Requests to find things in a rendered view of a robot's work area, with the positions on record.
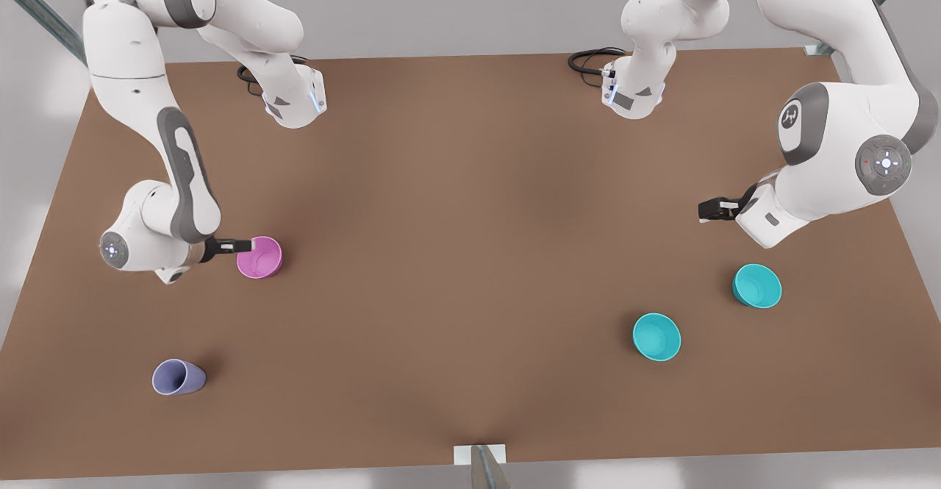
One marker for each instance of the pink bowl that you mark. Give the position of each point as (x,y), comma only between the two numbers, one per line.
(260,259)

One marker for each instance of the purple cup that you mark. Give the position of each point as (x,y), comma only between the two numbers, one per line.
(176,378)

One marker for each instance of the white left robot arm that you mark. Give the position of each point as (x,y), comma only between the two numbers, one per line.
(831,129)

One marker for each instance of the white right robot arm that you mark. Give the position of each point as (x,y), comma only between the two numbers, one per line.
(125,55)

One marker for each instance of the teal blue bowl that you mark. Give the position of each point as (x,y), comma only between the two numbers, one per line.
(656,337)
(759,286)

